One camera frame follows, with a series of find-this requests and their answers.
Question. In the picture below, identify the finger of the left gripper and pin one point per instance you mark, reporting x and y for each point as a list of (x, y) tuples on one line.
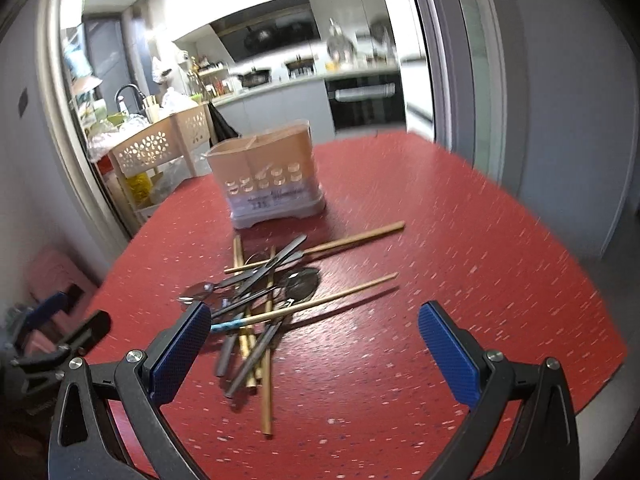
[(33, 317), (86, 336)]

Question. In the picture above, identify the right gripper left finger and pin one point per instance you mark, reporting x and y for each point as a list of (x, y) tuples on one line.
[(85, 442)]

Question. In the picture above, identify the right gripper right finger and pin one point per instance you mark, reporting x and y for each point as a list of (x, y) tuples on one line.
[(543, 440)]

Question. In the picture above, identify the bamboo chopstick blue tip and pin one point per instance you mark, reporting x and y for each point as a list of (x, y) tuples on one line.
[(280, 313)]

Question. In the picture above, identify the black handled steel spoon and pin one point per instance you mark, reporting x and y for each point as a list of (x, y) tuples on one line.
[(251, 287)]

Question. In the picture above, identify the long bamboo chopstick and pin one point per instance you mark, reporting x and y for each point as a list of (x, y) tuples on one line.
[(266, 395)]

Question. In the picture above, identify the dark handled metal spoon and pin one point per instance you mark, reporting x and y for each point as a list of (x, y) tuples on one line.
[(301, 286)]

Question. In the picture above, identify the pink stool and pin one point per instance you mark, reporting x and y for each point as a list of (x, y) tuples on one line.
[(53, 271)]

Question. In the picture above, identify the beige perforated storage cart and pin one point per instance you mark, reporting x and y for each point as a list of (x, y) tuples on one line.
[(175, 136)]

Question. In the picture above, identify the beige utensil holder caddy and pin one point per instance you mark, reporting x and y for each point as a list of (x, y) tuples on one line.
[(268, 176)]

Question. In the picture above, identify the black hanging cloth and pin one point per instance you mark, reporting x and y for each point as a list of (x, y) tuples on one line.
[(222, 130)]

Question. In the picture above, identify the black wok on stove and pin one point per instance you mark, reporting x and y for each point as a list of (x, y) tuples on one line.
[(255, 78)]

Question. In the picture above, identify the pot with lid on stove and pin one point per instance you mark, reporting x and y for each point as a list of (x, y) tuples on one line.
[(301, 67)]

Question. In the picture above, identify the built-in black oven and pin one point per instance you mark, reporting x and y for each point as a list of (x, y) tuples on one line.
[(375, 100)]

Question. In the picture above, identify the black range hood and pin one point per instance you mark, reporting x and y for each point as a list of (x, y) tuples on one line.
[(269, 26)]

